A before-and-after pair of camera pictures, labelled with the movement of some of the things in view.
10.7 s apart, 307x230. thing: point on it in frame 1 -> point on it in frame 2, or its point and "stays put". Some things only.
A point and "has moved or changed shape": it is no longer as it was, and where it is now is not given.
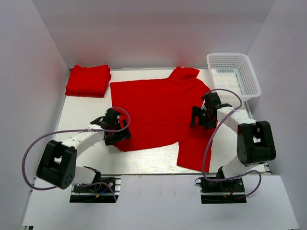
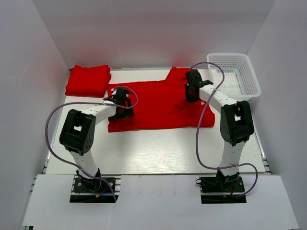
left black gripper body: (116, 126) -> (123, 103)
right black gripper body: (206, 121) -> (190, 97)
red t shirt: (160, 113) has moved or changed shape
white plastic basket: (233, 71) stays put
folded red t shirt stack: (91, 82) stays put
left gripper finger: (123, 135) -> (122, 112)
